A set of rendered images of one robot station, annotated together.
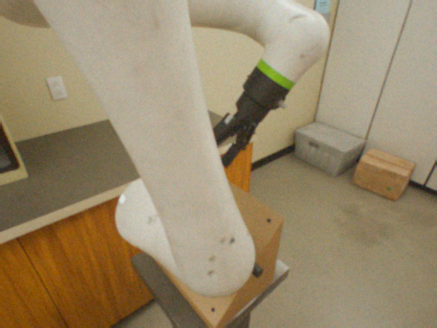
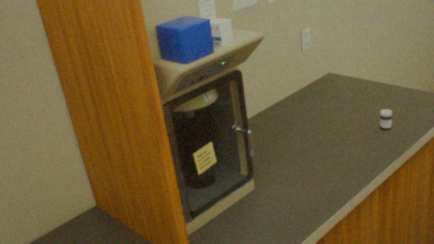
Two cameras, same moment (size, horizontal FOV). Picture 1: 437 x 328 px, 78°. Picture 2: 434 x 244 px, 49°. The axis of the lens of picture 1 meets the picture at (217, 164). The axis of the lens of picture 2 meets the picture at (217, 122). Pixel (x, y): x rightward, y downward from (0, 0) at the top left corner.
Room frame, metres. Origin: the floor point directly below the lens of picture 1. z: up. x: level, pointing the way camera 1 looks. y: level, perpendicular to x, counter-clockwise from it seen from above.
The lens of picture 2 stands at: (-0.48, 0.93, 1.89)
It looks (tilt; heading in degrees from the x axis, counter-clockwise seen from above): 26 degrees down; 358
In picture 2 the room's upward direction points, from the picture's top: 8 degrees counter-clockwise
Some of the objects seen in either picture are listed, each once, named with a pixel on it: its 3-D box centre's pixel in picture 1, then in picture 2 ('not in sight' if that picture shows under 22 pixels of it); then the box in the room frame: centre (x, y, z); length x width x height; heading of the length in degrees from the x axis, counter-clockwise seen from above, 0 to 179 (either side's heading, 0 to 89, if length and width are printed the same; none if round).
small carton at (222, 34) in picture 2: not in sight; (219, 31); (0.79, 0.84, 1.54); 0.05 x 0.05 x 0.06; 46
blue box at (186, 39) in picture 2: not in sight; (185, 39); (0.72, 0.93, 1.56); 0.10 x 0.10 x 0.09; 38
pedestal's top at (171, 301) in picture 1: (208, 267); not in sight; (0.49, 0.03, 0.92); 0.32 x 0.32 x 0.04; 41
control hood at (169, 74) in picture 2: not in sight; (212, 64); (0.77, 0.87, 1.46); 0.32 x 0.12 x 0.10; 128
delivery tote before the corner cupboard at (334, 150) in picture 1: (326, 148); not in sight; (2.55, -1.17, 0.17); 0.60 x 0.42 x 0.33; 36
